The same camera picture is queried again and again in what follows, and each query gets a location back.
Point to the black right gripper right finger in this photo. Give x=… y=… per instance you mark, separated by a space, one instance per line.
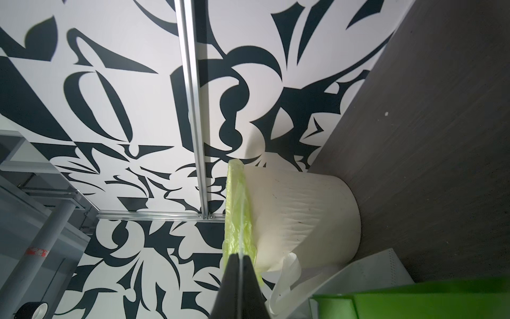
x=251 y=299

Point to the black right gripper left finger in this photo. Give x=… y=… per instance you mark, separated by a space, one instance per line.
x=227 y=299

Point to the white trash bin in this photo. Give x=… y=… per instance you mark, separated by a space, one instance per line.
x=315 y=217

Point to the white gift bag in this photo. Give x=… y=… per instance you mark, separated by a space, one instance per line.
x=378 y=271

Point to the green gift bag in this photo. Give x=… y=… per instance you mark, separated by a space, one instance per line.
x=477 y=298

